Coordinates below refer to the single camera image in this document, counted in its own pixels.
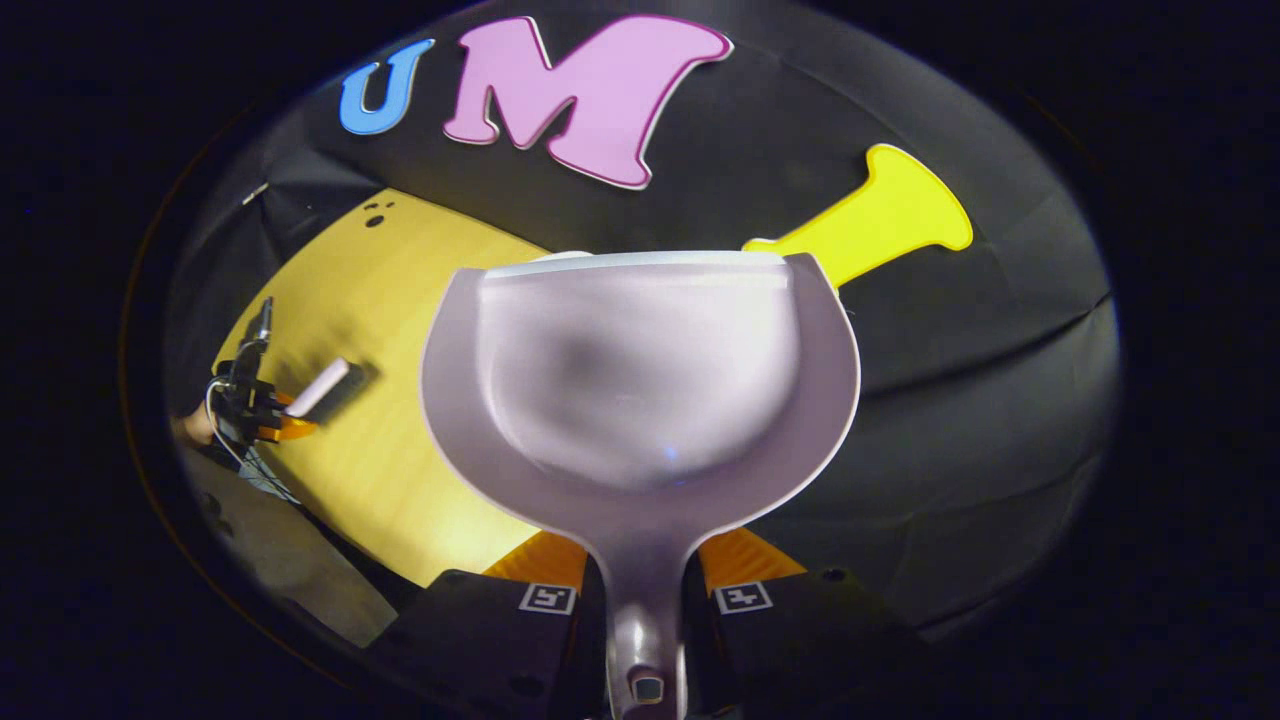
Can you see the yellow wooden desktop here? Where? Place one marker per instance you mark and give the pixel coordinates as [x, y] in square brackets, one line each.
[380, 300]

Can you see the white ribbed garbage bin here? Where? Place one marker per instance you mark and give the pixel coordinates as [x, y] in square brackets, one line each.
[565, 255]

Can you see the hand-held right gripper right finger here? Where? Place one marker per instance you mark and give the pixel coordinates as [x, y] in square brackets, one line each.
[800, 640]

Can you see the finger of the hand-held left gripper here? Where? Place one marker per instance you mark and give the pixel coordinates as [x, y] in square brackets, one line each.
[290, 428]

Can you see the small lilac broom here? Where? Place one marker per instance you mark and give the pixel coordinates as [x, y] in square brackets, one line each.
[318, 388]

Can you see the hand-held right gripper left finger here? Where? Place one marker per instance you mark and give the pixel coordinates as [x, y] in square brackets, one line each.
[480, 630]

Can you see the lilac plastic dustpan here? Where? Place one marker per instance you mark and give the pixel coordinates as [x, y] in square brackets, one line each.
[640, 380]

